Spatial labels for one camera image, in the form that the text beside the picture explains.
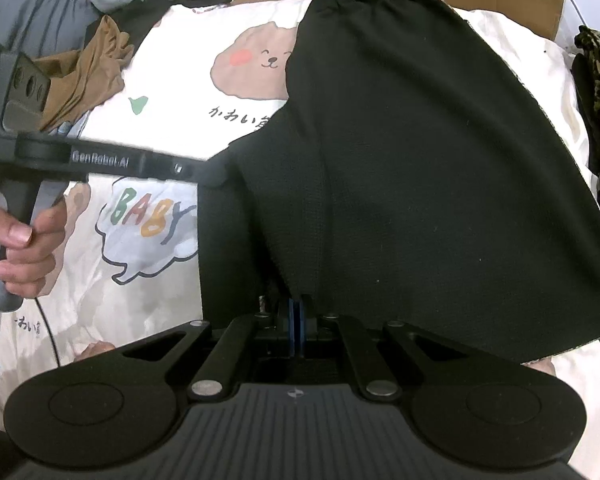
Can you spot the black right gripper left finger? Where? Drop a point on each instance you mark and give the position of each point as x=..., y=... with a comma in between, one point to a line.
x=253, y=349

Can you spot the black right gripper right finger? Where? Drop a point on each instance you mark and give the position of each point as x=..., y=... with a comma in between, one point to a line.
x=344, y=341

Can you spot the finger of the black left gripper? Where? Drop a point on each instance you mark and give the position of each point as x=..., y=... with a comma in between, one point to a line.
x=135, y=163

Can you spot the black knit garment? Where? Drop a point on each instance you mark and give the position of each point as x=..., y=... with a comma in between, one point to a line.
x=409, y=176

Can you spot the person's left hand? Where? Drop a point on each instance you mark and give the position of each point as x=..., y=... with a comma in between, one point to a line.
x=29, y=249

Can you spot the brown sheer stockings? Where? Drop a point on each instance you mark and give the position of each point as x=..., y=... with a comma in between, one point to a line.
x=81, y=80

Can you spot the white cartoon bear bedsheet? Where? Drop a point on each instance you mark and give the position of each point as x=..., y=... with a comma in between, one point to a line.
x=128, y=267

